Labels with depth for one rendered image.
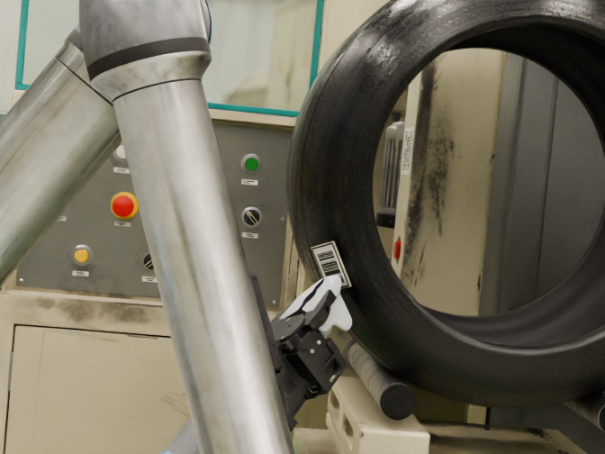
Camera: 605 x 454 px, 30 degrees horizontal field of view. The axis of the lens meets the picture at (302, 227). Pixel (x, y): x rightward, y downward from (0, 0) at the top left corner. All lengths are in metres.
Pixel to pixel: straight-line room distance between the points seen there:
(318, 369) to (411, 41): 0.41
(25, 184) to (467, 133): 0.82
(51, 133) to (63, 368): 1.02
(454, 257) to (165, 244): 0.83
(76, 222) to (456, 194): 0.75
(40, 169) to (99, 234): 0.99
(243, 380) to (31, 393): 1.17
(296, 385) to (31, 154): 0.40
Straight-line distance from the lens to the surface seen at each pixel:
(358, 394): 1.63
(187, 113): 1.03
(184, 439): 1.20
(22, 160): 1.18
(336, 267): 1.39
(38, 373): 2.15
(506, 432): 1.78
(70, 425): 2.16
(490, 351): 1.42
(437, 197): 1.77
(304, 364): 1.29
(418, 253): 1.77
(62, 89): 1.18
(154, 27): 1.03
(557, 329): 1.73
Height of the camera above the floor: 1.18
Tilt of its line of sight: 3 degrees down
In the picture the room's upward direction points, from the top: 5 degrees clockwise
